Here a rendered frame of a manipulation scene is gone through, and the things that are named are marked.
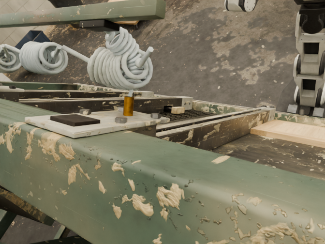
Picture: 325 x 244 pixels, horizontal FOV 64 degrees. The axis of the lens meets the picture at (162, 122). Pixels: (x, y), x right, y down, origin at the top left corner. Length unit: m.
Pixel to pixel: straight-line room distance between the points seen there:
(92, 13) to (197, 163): 0.24
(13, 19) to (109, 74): 0.21
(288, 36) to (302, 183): 2.94
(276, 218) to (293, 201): 0.03
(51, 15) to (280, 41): 2.81
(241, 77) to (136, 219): 2.64
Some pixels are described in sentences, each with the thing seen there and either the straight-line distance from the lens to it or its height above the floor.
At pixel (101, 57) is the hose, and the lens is 0.44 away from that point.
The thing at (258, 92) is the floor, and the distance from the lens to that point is 2.66.
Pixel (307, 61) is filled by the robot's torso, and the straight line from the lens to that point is 1.87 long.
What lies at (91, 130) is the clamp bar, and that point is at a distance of 0.31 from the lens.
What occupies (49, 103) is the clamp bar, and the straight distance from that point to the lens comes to 0.84.
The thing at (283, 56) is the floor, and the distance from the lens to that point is 2.95.
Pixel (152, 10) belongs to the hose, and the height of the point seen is 1.91.
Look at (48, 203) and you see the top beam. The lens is 0.34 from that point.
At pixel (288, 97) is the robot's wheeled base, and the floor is 0.17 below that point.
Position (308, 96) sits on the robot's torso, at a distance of 2.13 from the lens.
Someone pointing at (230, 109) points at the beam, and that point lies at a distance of 1.45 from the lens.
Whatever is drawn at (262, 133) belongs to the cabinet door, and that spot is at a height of 1.20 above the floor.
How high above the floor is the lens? 2.05
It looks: 48 degrees down
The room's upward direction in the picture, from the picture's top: 35 degrees counter-clockwise
